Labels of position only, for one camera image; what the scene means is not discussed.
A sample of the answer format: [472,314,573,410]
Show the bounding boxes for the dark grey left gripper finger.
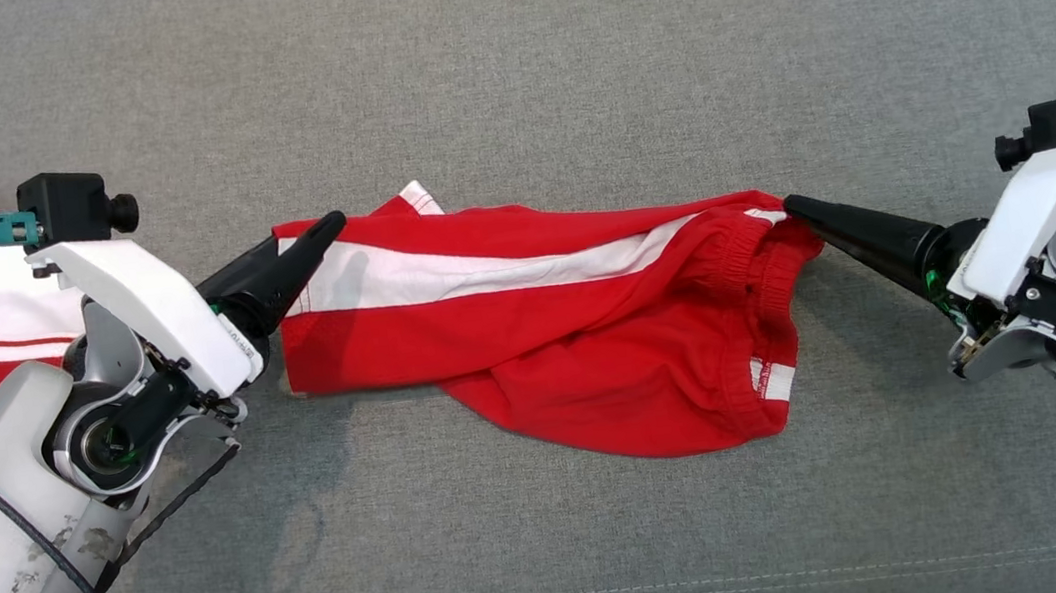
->
[219,223,360,344]
[189,210,355,315]

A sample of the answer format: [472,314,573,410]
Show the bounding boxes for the red shorts with white stripe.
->
[262,133,849,505]

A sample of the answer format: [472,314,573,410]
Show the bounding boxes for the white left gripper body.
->
[26,219,279,442]

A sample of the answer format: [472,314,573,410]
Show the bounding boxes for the black braided cable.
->
[12,435,260,593]

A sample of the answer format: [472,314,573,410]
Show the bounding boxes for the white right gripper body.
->
[909,143,1056,385]

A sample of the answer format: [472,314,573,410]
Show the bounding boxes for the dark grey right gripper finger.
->
[783,184,937,306]
[783,176,948,271]

